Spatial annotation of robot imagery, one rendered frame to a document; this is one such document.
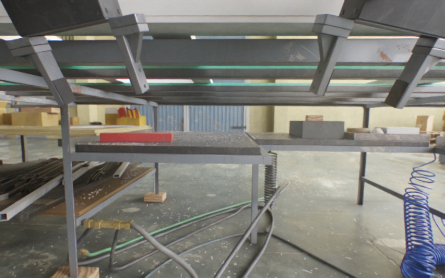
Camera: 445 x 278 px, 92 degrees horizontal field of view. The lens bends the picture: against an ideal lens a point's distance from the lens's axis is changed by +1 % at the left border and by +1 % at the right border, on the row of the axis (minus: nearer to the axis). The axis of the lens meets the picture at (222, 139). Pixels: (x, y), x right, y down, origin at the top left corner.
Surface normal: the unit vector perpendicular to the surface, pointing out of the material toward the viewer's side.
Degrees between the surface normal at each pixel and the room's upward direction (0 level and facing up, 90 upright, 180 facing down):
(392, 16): 113
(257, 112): 90
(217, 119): 90
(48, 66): 83
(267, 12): 90
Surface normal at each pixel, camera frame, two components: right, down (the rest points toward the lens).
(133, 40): -0.09, 0.47
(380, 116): -0.04, 0.09
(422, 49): -0.98, -0.13
